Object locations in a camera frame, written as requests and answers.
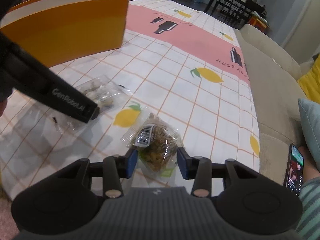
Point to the striped sleeve forearm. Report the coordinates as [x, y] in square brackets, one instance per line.
[308, 226]

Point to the orange cardboard box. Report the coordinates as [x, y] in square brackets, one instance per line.
[58, 31]

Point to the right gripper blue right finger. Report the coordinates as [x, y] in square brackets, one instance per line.
[184, 162]

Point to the beige sofa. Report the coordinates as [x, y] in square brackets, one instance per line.
[273, 76]

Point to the dark dining table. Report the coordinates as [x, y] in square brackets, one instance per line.
[235, 13]

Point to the checkered pink lemon tablecloth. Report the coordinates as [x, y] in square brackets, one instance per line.
[181, 64]

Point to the black smartphone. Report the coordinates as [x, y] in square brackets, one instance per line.
[294, 174]

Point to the white balls snack bag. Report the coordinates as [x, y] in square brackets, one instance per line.
[105, 93]

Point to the orange stool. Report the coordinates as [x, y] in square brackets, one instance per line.
[258, 22]

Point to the light blue cushion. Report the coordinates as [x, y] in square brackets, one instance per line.
[310, 122]

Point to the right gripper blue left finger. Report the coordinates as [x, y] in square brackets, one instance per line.
[131, 161]

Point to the brown nut snack bag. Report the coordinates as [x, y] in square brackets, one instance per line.
[156, 142]

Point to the yellow cushion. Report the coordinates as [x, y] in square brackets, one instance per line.
[309, 81]

